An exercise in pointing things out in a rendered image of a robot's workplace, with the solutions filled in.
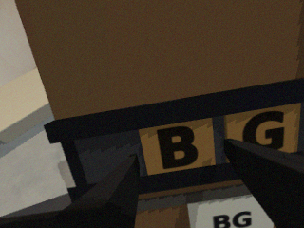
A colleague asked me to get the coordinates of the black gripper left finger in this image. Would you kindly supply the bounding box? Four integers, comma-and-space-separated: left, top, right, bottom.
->
0, 154, 140, 228

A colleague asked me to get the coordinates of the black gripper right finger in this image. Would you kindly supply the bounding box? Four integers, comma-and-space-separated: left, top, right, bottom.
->
224, 139, 304, 228

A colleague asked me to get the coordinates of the grey paper ticket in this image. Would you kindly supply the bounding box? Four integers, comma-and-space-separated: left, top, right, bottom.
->
187, 195, 274, 228

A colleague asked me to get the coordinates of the brown tile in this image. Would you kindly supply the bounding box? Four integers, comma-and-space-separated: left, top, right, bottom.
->
139, 118, 216, 175
224, 103, 301, 153

